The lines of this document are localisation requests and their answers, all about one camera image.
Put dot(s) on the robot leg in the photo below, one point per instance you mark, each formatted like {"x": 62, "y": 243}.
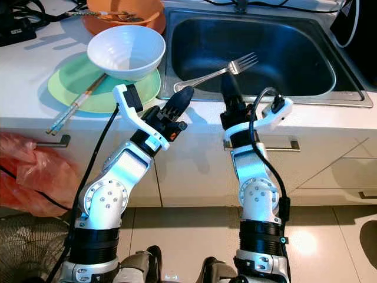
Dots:
{"x": 217, "y": 272}
{"x": 138, "y": 268}

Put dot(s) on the orange bowl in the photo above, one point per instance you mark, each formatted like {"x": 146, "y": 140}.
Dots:
{"x": 150, "y": 10}

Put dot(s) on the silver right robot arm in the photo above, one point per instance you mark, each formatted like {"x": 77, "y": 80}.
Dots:
{"x": 256, "y": 194}

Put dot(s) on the robot right leg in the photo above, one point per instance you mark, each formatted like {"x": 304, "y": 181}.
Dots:
{"x": 217, "y": 272}

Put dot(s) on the black floor fan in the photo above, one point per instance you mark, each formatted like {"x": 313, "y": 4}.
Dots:
{"x": 29, "y": 247}

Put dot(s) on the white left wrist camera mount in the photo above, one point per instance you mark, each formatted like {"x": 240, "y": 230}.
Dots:
{"x": 141, "y": 127}

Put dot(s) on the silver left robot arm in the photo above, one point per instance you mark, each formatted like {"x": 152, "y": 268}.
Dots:
{"x": 109, "y": 200}

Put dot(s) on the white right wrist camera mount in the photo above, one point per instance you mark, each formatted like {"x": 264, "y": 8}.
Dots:
{"x": 280, "y": 109}

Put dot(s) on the white ceramic bowl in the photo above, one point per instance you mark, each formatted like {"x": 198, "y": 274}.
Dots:
{"x": 123, "y": 47}

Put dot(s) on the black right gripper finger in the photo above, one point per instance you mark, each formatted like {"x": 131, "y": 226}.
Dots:
{"x": 230, "y": 93}

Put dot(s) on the red plastic bag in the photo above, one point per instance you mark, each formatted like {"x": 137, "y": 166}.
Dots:
{"x": 35, "y": 177}

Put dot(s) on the green plate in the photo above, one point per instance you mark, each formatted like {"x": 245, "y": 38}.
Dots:
{"x": 68, "y": 85}

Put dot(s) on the white kitchen cabinet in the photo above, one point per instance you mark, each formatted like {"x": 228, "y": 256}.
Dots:
{"x": 200, "y": 177}

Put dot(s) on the stainless steel sink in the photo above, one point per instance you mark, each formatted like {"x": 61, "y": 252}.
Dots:
{"x": 283, "y": 47}

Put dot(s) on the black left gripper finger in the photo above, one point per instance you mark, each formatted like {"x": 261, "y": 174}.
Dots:
{"x": 179, "y": 101}

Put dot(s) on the metal fork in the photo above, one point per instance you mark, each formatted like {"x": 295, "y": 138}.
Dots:
{"x": 206, "y": 76}

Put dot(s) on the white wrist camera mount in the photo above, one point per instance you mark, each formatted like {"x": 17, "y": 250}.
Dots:
{"x": 141, "y": 127}
{"x": 280, "y": 109}

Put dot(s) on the robot left leg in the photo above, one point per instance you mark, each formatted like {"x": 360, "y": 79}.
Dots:
{"x": 138, "y": 268}

